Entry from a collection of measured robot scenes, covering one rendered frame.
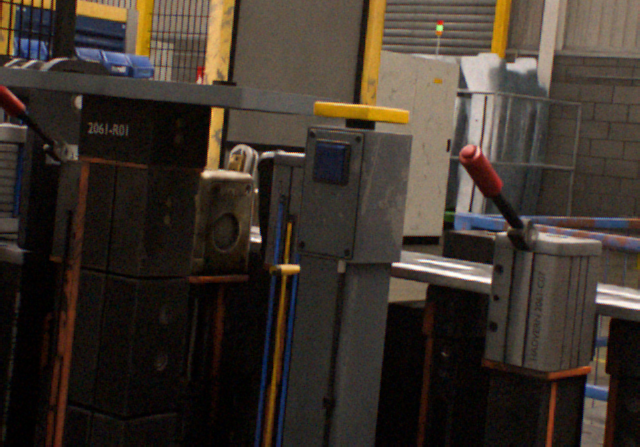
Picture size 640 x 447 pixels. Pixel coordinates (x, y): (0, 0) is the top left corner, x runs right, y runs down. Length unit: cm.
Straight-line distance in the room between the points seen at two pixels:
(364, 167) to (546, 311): 22
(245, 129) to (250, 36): 34
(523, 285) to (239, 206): 41
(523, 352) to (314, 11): 401
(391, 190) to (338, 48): 417
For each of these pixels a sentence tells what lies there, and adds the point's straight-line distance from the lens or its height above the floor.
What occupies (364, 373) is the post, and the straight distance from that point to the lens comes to 114.
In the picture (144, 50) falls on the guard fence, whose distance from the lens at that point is 641.
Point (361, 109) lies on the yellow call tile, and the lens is 110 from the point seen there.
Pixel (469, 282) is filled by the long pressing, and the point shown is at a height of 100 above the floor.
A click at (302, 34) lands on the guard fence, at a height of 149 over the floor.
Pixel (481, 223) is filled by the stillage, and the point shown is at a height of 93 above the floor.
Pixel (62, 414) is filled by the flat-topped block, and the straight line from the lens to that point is 134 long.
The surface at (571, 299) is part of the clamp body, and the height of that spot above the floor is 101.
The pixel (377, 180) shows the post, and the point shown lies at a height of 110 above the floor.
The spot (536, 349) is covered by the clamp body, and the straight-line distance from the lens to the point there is 119.
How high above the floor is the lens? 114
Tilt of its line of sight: 3 degrees down
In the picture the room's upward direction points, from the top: 6 degrees clockwise
